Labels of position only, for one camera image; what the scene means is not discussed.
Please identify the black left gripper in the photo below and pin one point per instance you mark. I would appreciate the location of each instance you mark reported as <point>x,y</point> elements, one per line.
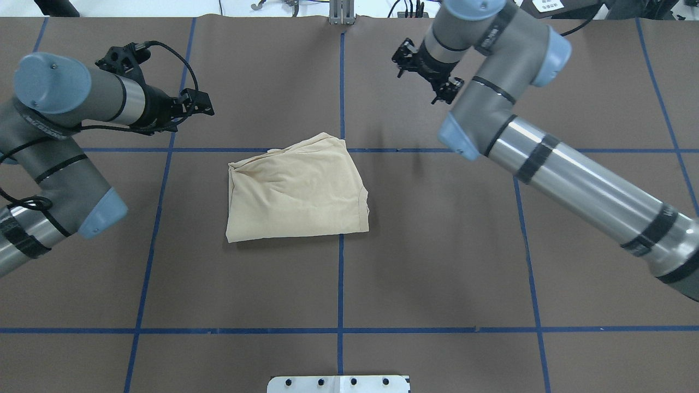
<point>158,111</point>

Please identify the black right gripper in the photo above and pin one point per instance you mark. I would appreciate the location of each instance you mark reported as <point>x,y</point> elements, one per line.
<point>431,66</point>

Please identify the cream long-sleeve printed shirt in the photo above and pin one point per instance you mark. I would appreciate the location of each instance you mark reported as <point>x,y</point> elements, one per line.
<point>312,188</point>

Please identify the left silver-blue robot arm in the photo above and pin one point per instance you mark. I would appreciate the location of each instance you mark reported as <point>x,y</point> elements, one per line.
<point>53,96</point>

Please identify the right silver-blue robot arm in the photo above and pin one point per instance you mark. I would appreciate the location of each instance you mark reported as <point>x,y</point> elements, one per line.
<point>480,56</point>

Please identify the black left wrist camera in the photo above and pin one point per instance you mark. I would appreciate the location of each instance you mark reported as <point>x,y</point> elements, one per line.
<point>124,60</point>

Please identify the aluminium frame post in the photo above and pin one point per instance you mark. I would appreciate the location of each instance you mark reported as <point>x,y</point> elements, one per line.
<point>342,12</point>

